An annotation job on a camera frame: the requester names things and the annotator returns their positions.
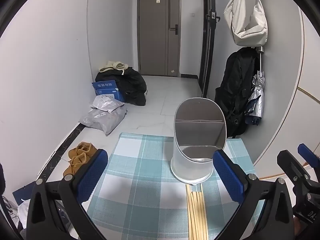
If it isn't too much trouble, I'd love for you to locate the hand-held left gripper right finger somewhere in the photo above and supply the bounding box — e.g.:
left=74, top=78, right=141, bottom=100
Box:
left=212, top=149, right=295, bottom=240

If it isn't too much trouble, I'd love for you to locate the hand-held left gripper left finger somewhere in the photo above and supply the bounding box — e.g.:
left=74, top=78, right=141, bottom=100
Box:
left=26, top=149, right=109, bottom=240

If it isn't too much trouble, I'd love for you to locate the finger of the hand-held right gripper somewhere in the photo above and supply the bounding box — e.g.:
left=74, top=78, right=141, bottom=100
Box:
left=277, top=150, right=316, bottom=189
left=297, top=143, right=320, bottom=174

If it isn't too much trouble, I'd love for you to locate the grey oval utensil holder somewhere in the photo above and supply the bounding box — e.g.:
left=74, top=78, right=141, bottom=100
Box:
left=170, top=97, right=227, bottom=183

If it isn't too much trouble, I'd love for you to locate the bundle of wooden chopsticks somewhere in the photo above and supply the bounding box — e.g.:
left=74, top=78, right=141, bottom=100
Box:
left=185, top=184, right=209, bottom=240

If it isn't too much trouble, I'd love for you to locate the brown suede shoe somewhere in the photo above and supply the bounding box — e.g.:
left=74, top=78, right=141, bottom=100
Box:
left=69, top=142, right=98, bottom=161
left=63, top=152, right=88, bottom=177

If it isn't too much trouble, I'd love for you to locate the teal checkered tablecloth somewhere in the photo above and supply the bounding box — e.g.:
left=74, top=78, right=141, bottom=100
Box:
left=86, top=132, right=265, bottom=240

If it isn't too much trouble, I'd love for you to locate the grey plastic parcel bag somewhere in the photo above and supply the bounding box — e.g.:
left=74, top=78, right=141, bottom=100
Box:
left=79, top=106, right=128, bottom=136

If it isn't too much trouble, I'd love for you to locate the dark blue flat board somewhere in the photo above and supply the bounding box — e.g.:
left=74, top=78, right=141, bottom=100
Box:
left=12, top=183, right=38, bottom=203

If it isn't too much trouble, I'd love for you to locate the white plastic parcel bag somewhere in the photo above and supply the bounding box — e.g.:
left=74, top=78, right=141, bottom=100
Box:
left=90, top=94, right=125, bottom=113

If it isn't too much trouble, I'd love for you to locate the silver folded umbrella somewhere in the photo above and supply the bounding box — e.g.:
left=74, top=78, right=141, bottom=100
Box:
left=245, top=45, right=266, bottom=126

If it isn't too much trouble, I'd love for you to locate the white crumpled plastic bag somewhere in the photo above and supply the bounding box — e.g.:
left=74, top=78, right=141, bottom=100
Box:
left=17, top=199, right=32, bottom=233

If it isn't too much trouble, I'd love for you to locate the blue cardboard box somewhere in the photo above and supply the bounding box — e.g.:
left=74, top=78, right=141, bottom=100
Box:
left=92, top=80, right=126, bottom=103

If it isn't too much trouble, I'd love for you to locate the black hanging jacket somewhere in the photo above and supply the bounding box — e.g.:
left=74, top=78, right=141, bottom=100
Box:
left=214, top=47, right=259, bottom=139

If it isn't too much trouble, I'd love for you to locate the black bag pile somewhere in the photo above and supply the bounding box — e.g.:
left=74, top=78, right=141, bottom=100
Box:
left=95, top=66, right=147, bottom=106

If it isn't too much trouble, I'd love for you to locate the cream cloth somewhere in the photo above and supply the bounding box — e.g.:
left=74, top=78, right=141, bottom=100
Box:
left=99, top=60, right=128, bottom=75

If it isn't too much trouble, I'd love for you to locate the black framed side door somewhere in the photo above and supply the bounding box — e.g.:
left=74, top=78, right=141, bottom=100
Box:
left=199, top=0, right=221, bottom=98

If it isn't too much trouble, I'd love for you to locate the grey entrance door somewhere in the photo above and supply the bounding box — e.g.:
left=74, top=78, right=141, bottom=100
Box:
left=137, top=0, right=181, bottom=77

